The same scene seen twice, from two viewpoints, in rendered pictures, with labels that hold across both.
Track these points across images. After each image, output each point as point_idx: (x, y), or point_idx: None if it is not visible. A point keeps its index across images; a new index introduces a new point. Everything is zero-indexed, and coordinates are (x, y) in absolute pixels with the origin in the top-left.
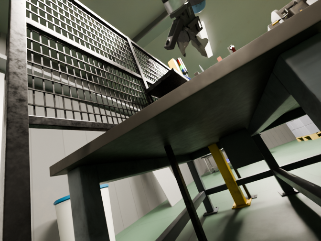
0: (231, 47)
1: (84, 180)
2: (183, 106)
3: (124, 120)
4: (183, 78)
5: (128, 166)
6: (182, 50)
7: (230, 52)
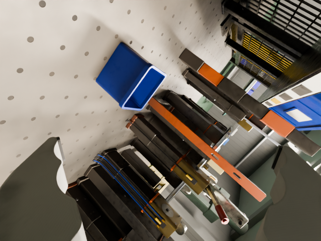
0: (226, 221)
1: None
2: None
3: None
4: (304, 76)
5: None
6: (290, 178)
7: (234, 209)
